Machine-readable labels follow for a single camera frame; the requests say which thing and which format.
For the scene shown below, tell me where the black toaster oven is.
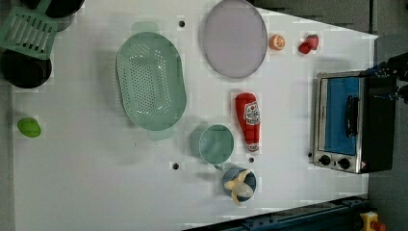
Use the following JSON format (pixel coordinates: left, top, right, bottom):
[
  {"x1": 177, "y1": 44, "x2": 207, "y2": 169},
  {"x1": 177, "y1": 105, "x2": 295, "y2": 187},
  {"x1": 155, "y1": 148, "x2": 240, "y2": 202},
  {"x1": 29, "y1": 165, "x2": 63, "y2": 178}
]
[{"x1": 313, "y1": 71, "x2": 396, "y2": 174}]

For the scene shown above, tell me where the red toy strawberry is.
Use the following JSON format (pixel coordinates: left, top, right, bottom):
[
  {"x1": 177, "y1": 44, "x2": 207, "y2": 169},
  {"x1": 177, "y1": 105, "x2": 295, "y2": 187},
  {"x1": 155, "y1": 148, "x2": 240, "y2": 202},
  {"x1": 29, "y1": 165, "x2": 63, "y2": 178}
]
[{"x1": 298, "y1": 42, "x2": 311, "y2": 54}]

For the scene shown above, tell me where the peeled toy banana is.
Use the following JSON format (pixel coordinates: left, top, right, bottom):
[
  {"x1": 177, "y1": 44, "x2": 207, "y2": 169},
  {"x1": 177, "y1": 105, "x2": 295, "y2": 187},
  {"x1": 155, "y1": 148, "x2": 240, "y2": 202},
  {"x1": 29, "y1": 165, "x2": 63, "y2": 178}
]
[{"x1": 224, "y1": 169, "x2": 254, "y2": 206}]

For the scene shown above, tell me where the yellow red emergency button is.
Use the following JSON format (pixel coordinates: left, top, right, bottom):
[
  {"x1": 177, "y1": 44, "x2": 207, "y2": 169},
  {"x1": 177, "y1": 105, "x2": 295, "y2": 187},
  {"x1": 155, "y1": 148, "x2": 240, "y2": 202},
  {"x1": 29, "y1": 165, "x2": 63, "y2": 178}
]
[{"x1": 360, "y1": 212, "x2": 387, "y2": 231}]

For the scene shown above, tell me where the green mug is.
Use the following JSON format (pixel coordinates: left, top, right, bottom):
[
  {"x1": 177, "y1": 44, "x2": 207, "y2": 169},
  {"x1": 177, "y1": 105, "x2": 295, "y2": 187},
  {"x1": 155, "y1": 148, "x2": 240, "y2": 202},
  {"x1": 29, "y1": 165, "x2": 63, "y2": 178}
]
[{"x1": 190, "y1": 123, "x2": 235, "y2": 170}]

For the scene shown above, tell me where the black pot lower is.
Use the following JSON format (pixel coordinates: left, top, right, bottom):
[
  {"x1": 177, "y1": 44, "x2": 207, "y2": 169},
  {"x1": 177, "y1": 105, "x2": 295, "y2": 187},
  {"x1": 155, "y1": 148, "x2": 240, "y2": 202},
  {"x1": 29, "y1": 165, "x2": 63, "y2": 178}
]
[{"x1": 1, "y1": 50, "x2": 52, "y2": 89}]

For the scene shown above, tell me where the grey round plate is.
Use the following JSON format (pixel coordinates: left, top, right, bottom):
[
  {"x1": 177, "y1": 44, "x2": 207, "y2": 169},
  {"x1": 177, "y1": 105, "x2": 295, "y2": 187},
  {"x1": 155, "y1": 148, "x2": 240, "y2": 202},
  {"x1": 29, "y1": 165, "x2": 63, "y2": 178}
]
[{"x1": 203, "y1": 0, "x2": 268, "y2": 78}]

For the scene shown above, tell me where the pink toy strawberry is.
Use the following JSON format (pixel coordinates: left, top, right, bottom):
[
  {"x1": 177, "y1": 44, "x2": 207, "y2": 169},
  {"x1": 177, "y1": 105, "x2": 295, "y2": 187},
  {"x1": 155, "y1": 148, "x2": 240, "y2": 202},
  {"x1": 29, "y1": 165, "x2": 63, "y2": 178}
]
[{"x1": 306, "y1": 35, "x2": 319, "y2": 50}]

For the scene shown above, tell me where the green perforated colander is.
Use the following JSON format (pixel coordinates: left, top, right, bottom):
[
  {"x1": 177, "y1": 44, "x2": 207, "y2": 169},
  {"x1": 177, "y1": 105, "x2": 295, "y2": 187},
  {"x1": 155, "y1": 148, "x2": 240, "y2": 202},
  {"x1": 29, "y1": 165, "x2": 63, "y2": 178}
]
[{"x1": 115, "y1": 22, "x2": 187, "y2": 141}]

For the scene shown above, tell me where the black pot upper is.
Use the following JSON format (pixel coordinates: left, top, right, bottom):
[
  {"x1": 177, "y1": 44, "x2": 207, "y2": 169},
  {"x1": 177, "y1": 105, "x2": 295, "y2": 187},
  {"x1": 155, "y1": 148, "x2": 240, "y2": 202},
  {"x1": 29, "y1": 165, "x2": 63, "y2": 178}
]
[{"x1": 21, "y1": 0, "x2": 85, "y2": 18}]

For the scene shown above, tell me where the green toy lime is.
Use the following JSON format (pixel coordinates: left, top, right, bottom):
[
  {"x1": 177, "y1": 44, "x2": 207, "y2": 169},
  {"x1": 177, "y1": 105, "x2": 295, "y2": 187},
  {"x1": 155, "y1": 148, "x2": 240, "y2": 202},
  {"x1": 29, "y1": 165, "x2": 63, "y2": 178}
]
[{"x1": 17, "y1": 117, "x2": 41, "y2": 138}]

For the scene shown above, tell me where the orange slice toy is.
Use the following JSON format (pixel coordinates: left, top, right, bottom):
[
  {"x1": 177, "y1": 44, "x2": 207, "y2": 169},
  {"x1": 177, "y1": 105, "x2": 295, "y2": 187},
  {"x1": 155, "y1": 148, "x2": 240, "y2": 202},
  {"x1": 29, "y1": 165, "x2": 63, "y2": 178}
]
[{"x1": 268, "y1": 35, "x2": 286, "y2": 51}]

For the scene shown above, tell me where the black pot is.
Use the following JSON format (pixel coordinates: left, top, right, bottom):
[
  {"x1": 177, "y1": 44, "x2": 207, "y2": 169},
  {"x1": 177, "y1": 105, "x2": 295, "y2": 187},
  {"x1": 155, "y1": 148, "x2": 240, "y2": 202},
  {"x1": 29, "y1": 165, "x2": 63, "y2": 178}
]
[
  {"x1": 21, "y1": 0, "x2": 85, "y2": 18},
  {"x1": 1, "y1": 50, "x2": 52, "y2": 89}
]

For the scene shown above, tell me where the red plush ketchup bottle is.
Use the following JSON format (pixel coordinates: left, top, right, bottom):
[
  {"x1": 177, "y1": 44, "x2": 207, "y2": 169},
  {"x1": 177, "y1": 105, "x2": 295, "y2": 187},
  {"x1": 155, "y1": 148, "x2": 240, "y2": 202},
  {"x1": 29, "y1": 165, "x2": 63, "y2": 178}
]
[{"x1": 235, "y1": 92, "x2": 261, "y2": 152}]

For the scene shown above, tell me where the blue cup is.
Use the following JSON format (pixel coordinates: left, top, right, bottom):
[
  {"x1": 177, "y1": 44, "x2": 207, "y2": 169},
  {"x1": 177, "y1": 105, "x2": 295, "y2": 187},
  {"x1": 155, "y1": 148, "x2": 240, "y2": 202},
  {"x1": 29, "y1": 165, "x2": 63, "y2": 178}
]
[{"x1": 222, "y1": 168, "x2": 257, "y2": 205}]

